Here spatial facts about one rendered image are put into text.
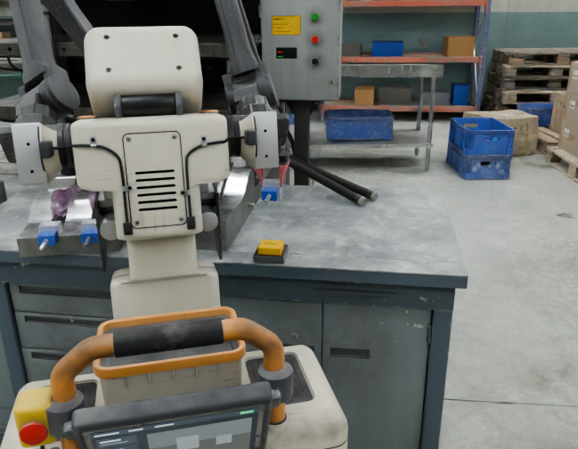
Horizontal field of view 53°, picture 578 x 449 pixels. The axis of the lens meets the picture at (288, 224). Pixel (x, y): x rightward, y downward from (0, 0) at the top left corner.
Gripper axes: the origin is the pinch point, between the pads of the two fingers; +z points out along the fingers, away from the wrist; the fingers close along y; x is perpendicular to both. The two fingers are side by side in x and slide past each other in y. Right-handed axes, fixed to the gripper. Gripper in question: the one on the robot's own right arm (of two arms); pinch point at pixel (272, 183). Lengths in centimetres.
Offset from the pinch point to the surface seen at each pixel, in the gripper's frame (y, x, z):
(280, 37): 9, -73, -36
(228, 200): 13.9, -4.1, 6.7
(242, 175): 12.1, -16.4, 2.2
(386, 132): -40, -375, 61
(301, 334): -10.0, 14.5, 39.1
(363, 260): -26.5, 15.1, 15.3
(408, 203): -40, -33, 15
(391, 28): -46, -667, -19
